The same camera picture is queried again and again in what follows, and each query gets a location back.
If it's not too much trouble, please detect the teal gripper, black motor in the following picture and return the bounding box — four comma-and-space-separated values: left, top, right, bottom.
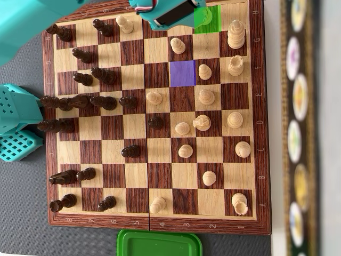
129, 0, 207, 31

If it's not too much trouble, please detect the light wooden chess knight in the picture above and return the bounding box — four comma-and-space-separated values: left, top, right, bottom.
192, 114, 212, 131
193, 6, 213, 27

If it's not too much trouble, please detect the teal perforated robot base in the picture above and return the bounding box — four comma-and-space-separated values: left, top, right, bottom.
0, 130, 45, 163

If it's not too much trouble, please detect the light wooden chess pawn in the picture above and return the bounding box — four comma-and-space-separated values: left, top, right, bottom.
175, 122, 190, 135
116, 15, 134, 34
145, 91, 163, 106
202, 170, 217, 186
198, 63, 212, 81
149, 196, 166, 214
170, 37, 186, 55
178, 144, 193, 158

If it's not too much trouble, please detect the light wooden chess king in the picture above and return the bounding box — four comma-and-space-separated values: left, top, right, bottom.
227, 19, 246, 50

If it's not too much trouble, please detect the dark brown chess pawn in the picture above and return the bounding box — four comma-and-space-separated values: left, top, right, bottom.
71, 47, 93, 64
97, 196, 117, 212
121, 145, 141, 158
147, 117, 165, 130
119, 95, 138, 109
92, 18, 113, 37
76, 167, 96, 182
72, 71, 94, 86

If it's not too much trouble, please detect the light wooden chess rook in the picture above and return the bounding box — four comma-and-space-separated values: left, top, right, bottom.
231, 193, 248, 216
228, 55, 245, 77

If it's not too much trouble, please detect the dark brown chess rook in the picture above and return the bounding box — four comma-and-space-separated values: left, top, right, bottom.
49, 194, 77, 213
45, 23, 73, 43

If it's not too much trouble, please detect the dark brown chess knight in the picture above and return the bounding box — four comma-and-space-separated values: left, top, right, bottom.
48, 170, 78, 186
66, 95, 93, 110

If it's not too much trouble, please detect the dark brown chess king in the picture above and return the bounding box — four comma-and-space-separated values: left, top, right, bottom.
39, 95, 74, 111

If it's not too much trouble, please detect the wooden folding chess board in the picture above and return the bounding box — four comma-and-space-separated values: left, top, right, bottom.
41, 0, 272, 236

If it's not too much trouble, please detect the dark brown chess queen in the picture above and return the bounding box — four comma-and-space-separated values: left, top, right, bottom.
36, 119, 75, 134

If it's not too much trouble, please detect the dark patterned strip with medallions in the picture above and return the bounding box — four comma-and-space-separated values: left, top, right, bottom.
279, 0, 320, 256

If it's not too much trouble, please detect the green plastic container lid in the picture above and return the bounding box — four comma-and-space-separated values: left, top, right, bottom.
117, 228, 203, 256

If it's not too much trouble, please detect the red white servo cable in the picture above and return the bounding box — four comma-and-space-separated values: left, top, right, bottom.
134, 0, 159, 13

